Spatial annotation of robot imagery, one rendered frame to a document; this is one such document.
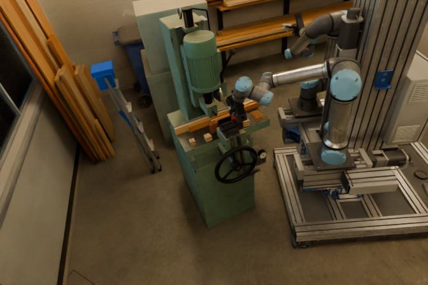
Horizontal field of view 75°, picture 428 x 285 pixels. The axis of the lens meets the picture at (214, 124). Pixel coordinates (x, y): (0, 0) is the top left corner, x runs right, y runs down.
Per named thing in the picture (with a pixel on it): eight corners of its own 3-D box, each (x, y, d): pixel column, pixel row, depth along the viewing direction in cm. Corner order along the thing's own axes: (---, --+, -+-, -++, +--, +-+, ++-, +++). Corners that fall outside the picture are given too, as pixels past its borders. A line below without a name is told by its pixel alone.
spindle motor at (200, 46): (198, 97, 160) (189, 46, 140) (187, 83, 173) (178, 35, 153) (225, 88, 165) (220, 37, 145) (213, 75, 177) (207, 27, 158)
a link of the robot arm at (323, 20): (316, 31, 160) (286, 63, 208) (334, 27, 161) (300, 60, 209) (310, 13, 161) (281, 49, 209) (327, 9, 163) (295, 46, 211)
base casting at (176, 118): (193, 171, 182) (192, 161, 176) (168, 123, 224) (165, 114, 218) (253, 146, 193) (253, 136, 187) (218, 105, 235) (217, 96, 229)
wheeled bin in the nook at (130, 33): (137, 112, 364) (112, 41, 303) (133, 92, 405) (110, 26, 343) (184, 99, 376) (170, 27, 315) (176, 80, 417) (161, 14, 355)
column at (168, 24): (188, 125, 204) (167, 28, 158) (179, 110, 220) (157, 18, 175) (216, 115, 210) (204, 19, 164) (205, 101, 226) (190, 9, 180)
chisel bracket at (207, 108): (208, 119, 178) (206, 108, 172) (200, 107, 188) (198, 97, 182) (218, 115, 179) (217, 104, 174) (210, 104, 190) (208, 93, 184)
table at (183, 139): (192, 169, 166) (190, 162, 162) (176, 139, 188) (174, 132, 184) (278, 133, 181) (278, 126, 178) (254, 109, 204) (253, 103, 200)
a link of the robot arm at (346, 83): (344, 150, 153) (363, 59, 119) (344, 170, 143) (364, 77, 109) (321, 147, 158) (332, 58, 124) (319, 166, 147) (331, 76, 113)
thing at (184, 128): (176, 135, 182) (174, 129, 179) (175, 133, 183) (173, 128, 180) (256, 105, 197) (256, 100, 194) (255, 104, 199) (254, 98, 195)
